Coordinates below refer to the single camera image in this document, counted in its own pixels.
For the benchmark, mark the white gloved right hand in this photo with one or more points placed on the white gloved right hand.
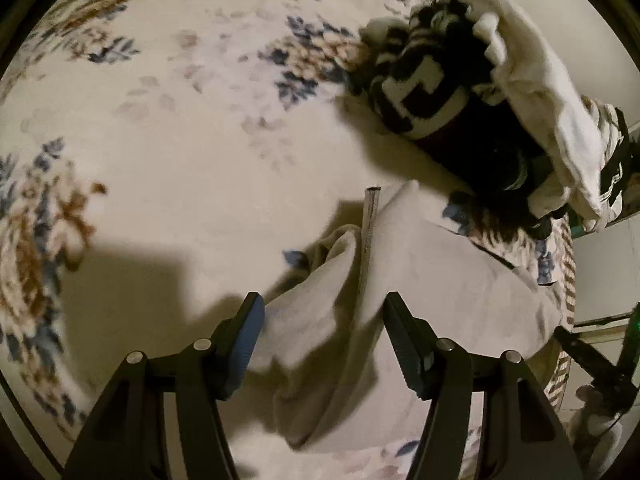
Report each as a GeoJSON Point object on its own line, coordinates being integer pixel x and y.
{"type": "Point", "coordinates": [595, 434]}

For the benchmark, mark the white folded garment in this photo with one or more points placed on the white folded garment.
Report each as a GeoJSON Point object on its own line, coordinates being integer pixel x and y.
{"type": "Point", "coordinates": [538, 87]}

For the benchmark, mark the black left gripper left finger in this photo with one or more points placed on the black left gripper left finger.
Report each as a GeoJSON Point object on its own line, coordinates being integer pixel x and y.
{"type": "Point", "coordinates": [124, 436]}

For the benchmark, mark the striped white black garment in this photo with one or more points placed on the striped white black garment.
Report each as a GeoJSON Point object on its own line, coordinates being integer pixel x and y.
{"type": "Point", "coordinates": [616, 167]}

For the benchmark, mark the white cabinet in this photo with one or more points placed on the white cabinet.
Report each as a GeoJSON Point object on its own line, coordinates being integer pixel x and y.
{"type": "Point", "coordinates": [607, 271]}

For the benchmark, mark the floral fleece blanket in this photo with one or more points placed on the floral fleece blanket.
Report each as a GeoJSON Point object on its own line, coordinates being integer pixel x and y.
{"type": "Point", "coordinates": [160, 159]}

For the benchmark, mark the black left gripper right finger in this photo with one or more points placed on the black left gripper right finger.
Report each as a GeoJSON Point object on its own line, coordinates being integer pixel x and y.
{"type": "Point", "coordinates": [520, 435]}

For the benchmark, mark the black white knit garment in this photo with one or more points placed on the black white knit garment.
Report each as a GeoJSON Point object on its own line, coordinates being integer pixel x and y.
{"type": "Point", "coordinates": [428, 79]}

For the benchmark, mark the beige small garment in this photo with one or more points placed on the beige small garment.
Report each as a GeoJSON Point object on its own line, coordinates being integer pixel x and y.
{"type": "Point", "coordinates": [335, 382]}

